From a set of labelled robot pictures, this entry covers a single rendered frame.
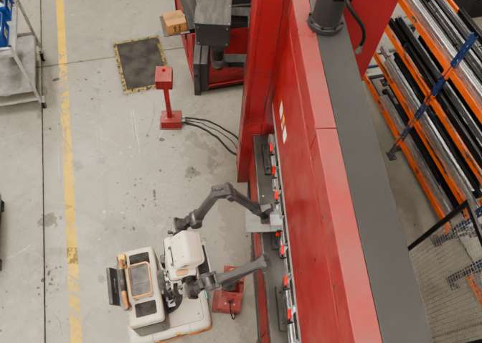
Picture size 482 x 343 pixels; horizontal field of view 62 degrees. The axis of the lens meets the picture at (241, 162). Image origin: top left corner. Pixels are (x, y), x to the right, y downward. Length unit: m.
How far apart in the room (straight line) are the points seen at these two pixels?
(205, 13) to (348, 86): 1.24
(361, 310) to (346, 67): 1.18
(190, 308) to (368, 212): 2.18
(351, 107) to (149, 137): 3.02
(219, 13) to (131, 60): 2.66
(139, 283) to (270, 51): 1.82
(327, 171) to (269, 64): 1.31
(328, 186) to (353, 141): 0.27
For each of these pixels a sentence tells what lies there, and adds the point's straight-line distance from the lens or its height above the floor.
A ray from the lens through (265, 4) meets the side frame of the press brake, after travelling 2.54.
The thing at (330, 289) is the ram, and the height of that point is 2.06.
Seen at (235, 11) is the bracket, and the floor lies 1.70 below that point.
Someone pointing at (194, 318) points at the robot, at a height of 0.28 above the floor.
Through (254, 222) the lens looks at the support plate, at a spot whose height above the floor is 1.00.
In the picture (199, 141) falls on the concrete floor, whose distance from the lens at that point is 4.52.
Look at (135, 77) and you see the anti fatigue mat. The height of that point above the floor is 0.01.
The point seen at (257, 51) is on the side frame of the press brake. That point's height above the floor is 1.86.
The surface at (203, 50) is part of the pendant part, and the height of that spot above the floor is 1.57.
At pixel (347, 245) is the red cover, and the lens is 1.62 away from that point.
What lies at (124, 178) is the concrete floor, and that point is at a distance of 4.38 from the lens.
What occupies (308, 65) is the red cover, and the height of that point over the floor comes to 2.30.
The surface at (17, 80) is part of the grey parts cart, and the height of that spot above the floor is 0.33.
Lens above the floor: 3.75
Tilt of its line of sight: 59 degrees down
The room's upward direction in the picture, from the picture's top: 7 degrees clockwise
